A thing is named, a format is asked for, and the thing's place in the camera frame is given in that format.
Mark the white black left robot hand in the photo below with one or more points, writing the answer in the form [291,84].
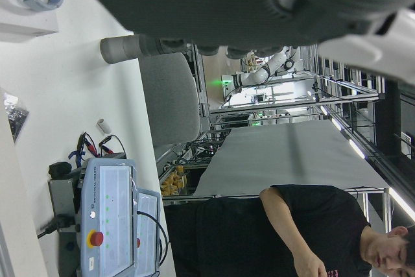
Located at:
[210,4]

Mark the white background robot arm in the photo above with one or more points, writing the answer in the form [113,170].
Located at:
[256,76]

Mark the white cardboard box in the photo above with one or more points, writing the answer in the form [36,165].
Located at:
[26,27]

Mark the grey office chair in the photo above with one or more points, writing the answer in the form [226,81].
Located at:
[168,102]

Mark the small white tube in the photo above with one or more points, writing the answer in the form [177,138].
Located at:
[103,126]

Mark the grey fabric sheet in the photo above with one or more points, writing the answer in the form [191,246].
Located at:
[285,157]

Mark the red black clip leads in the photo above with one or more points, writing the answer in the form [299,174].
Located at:
[107,149]

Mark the crate of yellow items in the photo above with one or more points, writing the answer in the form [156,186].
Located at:
[173,183]

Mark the black plug adapter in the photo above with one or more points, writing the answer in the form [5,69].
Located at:
[60,170]

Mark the clear bag of screws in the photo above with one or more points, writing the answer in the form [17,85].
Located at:
[16,118]

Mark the person in black shirt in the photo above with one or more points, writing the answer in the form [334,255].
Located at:
[243,235]

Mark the grey-blue teach pendant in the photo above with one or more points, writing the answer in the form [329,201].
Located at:
[113,218]
[147,235]

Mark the metal power supply unit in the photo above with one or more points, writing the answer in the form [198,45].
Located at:
[65,202]

